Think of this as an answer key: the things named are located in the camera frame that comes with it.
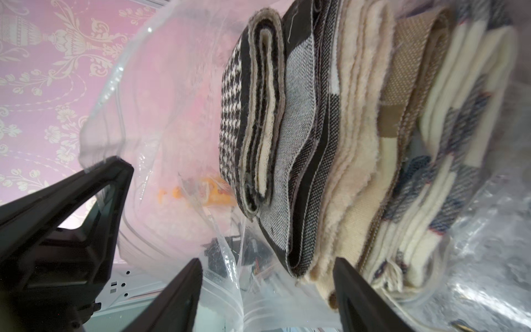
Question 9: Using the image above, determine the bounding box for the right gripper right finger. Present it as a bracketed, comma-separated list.
[333, 257, 413, 332]

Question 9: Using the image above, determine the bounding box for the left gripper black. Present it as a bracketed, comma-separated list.
[1, 157, 134, 331]

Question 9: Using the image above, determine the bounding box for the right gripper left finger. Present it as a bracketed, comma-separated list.
[124, 258, 203, 332]

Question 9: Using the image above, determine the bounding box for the grey black checked scarf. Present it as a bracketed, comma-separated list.
[258, 1, 343, 279]

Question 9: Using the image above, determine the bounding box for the clear plastic vacuum bag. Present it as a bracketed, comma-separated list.
[80, 1, 530, 331]

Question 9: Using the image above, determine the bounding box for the black white houndstooth scarf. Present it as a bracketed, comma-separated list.
[218, 8, 286, 219]

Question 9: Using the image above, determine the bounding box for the cream fuzzy scarf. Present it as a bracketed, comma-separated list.
[305, 1, 395, 308]

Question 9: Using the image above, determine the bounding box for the beige plaid scarf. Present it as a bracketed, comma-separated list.
[362, 1, 518, 293]

